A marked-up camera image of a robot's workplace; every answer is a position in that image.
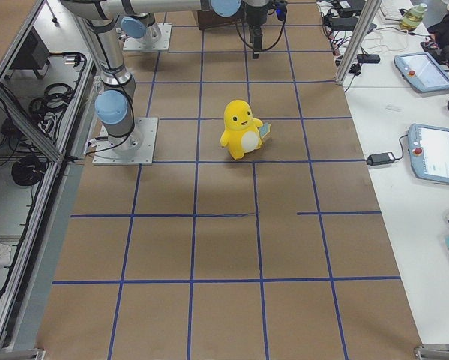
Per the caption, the far teach pendant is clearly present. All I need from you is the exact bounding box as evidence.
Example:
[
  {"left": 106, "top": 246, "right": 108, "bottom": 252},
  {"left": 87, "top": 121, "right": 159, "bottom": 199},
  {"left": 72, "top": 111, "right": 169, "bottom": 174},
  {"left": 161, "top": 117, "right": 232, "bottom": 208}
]
[{"left": 394, "top": 52, "right": 449, "bottom": 92}]

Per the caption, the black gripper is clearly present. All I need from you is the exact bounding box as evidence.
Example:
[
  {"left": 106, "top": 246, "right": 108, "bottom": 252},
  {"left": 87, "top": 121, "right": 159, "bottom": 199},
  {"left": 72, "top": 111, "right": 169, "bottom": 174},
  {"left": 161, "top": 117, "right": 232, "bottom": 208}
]
[{"left": 245, "top": 0, "right": 269, "bottom": 59}]

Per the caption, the green drink bottle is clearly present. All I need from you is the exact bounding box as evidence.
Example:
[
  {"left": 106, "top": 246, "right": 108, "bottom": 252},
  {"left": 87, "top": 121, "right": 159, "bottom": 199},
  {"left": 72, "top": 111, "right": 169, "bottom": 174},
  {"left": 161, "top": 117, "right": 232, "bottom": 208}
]
[{"left": 399, "top": 3, "right": 427, "bottom": 32}]

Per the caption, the teach pendant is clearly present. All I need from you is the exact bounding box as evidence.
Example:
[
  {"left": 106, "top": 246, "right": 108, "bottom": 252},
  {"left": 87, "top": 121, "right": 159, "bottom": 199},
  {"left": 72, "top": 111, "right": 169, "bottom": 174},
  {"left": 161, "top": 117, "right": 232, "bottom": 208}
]
[
  {"left": 408, "top": 124, "right": 449, "bottom": 185},
  {"left": 394, "top": 52, "right": 449, "bottom": 92}
]

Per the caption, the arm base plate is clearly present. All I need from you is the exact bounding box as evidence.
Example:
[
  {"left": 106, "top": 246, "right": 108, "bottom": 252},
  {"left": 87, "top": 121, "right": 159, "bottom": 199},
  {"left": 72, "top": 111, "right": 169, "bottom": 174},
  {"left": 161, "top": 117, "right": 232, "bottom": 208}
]
[
  {"left": 92, "top": 117, "right": 158, "bottom": 166},
  {"left": 121, "top": 17, "right": 172, "bottom": 53}
]

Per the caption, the yellow plush toy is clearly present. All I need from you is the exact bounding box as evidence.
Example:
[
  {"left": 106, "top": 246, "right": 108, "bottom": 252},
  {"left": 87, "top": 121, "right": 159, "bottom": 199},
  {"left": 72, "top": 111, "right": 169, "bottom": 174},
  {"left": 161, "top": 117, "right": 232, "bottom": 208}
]
[{"left": 220, "top": 100, "right": 271, "bottom": 160}]

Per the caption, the black power adapter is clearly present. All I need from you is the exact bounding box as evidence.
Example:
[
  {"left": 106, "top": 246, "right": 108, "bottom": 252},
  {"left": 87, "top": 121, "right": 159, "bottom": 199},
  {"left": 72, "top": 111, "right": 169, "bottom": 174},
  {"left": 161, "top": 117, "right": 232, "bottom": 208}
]
[{"left": 366, "top": 152, "right": 396, "bottom": 166}]

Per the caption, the near teach pendant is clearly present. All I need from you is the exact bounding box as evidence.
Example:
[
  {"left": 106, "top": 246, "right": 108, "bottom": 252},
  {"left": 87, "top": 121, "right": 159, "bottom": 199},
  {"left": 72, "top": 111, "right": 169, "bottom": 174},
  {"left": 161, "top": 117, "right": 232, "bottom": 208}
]
[{"left": 408, "top": 124, "right": 449, "bottom": 185}]

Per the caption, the aluminium frame post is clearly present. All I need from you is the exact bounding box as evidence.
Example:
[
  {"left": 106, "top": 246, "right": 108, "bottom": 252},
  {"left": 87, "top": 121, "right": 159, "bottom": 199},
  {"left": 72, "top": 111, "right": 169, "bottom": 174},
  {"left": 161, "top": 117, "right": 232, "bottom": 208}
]
[{"left": 335, "top": 0, "right": 382, "bottom": 85}]

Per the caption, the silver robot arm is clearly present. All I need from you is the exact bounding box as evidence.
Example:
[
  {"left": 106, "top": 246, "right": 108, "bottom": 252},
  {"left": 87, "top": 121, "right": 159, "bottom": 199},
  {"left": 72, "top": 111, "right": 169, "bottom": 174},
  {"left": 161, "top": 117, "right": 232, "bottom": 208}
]
[
  {"left": 62, "top": 1, "right": 241, "bottom": 152},
  {"left": 121, "top": 1, "right": 286, "bottom": 59}
]

